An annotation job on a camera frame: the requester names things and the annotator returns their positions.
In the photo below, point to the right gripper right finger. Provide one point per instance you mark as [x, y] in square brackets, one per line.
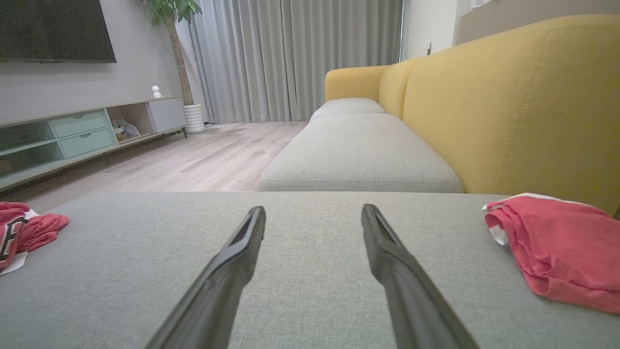
[416, 305]

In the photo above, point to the grey pleated curtain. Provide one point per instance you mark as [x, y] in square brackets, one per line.
[290, 58]

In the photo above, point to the grey sofa seat cushion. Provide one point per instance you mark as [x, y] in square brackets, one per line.
[346, 105]
[358, 150]

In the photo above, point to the white ribbed plant pot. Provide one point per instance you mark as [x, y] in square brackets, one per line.
[194, 118]

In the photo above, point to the small white figurine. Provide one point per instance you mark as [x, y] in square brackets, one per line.
[156, 92]

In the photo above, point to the green indoor tree plant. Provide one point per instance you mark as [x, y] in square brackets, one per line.
[179, 63]

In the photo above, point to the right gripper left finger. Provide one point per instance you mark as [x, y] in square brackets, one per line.
[213, 300]

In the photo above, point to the red shirt with white sleeves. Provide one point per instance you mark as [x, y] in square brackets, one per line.
[41, 228]

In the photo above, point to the mint green cabinet drawer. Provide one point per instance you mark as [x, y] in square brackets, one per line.
[78, 123]
[88, 143]

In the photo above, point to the long low tv cabinet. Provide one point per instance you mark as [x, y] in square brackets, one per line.
[29, 150]

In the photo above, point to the plain red crumpled garment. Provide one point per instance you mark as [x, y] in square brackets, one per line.
[566, 252]

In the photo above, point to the black wall television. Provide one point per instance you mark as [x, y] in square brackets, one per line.
[53, 29]

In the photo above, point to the grey plush toy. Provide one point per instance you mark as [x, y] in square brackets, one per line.
[125, 130]

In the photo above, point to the yellow sofa backrest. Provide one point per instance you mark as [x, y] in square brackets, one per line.
[523, 106]

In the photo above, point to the grey cabinet door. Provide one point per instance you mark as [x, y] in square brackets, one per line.
[167, 115]

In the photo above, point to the white wall socket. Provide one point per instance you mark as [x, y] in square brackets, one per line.
[427, 47]

